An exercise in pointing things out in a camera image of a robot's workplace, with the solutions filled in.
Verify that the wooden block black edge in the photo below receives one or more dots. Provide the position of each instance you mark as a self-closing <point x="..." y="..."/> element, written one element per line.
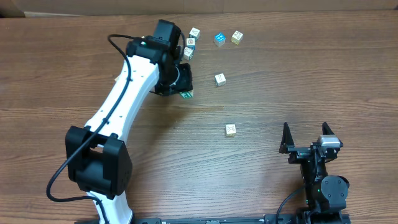
<point x="188" y="53"/>

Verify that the wooden block top middle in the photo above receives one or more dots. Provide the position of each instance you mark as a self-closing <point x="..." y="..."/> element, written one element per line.
<point x="194" y="33"/>

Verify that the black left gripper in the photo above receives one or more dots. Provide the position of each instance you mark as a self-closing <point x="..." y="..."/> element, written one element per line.
<point x="183" y="83"/>

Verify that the wooden block far right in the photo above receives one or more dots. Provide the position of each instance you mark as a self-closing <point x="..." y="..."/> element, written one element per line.
<point x="237" y="37"/>

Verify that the cardboard strip at back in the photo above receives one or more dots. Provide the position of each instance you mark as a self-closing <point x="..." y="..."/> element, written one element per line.
<point x="19" y="8"/>

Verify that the wooden block table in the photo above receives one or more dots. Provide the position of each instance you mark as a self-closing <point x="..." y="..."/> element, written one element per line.
<point x="220" y="79"/>

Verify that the wooden block green side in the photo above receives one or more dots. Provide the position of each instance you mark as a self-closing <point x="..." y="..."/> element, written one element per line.
<point x="187" y="94"/>

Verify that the blue top block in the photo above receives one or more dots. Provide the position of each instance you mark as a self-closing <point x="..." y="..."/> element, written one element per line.
<point x="219" y="39"/>

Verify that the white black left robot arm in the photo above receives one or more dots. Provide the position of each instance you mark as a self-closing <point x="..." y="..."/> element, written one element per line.
<point x="97" y="156"/>

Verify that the wooden tower base block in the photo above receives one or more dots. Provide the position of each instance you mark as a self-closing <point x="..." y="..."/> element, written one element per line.
<point x="230" y="130"/>

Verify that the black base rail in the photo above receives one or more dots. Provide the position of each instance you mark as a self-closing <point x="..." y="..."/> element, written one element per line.
<point x="267" y="219"/>

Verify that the wooden block blue middle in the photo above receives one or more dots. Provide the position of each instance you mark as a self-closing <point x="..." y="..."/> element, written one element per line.
<point x="191" y="43"/>

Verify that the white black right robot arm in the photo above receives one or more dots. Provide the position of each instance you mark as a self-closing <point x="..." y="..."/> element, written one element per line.
<point x="325" y="194"/>

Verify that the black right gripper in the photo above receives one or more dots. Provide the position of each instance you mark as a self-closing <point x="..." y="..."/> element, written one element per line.
<point x="299" y="154"/>

